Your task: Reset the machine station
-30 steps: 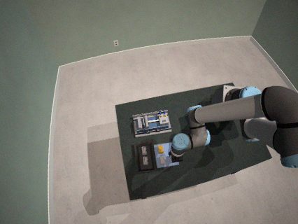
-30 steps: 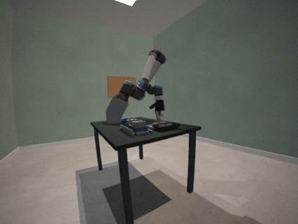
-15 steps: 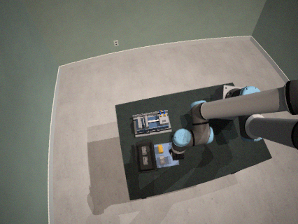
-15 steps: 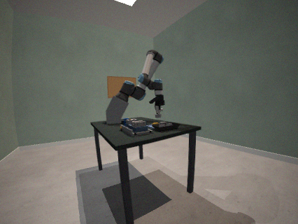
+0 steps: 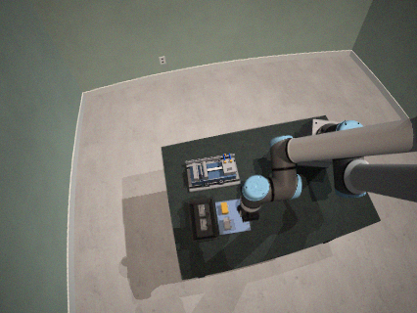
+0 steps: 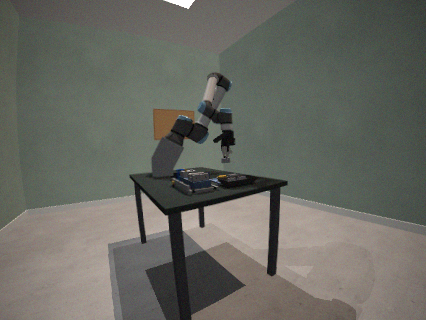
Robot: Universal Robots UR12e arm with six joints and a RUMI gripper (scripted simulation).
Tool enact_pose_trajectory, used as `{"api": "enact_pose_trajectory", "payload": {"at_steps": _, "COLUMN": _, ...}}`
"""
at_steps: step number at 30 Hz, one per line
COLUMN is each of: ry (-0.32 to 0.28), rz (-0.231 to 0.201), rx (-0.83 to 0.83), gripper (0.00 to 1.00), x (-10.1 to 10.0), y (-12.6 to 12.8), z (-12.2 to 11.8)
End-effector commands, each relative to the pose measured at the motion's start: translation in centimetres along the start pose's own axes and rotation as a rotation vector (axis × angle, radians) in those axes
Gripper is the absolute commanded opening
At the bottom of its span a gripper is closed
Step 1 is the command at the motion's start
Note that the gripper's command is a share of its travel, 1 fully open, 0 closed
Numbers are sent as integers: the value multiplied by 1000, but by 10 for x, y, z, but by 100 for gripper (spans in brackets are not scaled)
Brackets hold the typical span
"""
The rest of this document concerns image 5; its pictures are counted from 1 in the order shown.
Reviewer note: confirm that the yellow block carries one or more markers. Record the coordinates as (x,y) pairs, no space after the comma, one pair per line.
(224,208)

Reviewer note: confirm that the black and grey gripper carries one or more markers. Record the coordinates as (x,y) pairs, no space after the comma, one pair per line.
(243,213)

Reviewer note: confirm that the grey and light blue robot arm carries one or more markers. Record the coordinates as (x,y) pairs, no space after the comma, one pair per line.
(351,172)

